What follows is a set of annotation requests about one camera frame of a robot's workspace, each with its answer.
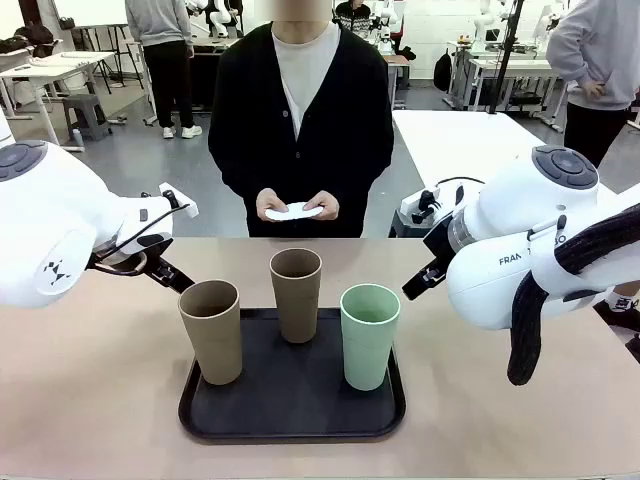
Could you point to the person's right forearm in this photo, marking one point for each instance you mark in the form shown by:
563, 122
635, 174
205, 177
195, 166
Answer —
235, 175

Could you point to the grey plastic stool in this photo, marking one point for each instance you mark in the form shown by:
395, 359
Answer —
85, 107

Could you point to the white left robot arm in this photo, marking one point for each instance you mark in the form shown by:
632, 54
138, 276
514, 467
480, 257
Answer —
60, 210

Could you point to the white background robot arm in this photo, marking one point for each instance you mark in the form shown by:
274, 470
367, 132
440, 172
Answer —
482, 20
386, 25
217, 20

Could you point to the person in patterned sweater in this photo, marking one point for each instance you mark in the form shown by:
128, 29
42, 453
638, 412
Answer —
352, 17

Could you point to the person in black cardigan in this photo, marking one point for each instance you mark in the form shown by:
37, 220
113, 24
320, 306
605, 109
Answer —
250, 125

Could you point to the pale green cup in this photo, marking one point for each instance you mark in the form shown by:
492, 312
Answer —
367, 355

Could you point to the black draped table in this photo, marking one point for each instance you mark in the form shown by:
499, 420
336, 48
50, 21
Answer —
205, 75

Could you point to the white scalloped paper coaster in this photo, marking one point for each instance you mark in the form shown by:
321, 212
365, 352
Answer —
295, 212

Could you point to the brown cup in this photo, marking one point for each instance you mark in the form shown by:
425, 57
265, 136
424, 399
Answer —
215, 345
297, 310

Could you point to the dark plastic stool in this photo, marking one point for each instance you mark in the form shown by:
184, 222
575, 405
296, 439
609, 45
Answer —
400, 225

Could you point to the person's left forearm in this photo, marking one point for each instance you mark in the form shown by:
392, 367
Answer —
365, 175

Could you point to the black bag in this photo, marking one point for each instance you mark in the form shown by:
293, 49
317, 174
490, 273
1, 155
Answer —
35, 37

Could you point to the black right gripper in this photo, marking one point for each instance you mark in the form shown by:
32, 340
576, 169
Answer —
440, 242

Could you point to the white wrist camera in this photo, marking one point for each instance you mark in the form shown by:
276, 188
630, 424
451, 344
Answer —
177, 200
412, 202

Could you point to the person in grey hoodie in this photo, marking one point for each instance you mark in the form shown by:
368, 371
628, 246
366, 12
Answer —
590, 50
160, 25

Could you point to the small bottle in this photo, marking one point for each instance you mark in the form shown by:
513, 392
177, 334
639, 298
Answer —
77, 139

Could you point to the black pole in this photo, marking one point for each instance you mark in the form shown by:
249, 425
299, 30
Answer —
505, 60

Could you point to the person's right hand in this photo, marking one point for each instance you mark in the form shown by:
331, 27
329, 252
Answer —
270, 202

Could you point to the black plastic tray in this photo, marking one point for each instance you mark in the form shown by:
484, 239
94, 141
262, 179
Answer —
300, 400

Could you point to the black backpack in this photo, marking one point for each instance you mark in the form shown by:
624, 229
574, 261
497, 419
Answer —
442, 70

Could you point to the person's left hand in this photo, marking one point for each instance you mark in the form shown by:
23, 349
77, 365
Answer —
325, 205

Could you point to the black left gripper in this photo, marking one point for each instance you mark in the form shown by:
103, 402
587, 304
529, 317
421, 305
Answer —
125, 265

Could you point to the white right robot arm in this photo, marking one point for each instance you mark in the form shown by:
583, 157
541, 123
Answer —
500, 280

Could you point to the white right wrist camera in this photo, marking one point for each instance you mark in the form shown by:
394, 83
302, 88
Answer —
412, 202

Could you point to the white desk with equipment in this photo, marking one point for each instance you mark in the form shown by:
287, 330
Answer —
520, 65

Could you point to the whiteboard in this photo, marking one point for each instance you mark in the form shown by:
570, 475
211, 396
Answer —
90, 12

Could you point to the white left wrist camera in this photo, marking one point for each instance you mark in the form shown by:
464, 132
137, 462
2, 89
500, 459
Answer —
177, 200

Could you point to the large white table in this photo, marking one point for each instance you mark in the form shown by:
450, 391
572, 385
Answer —
450, 145

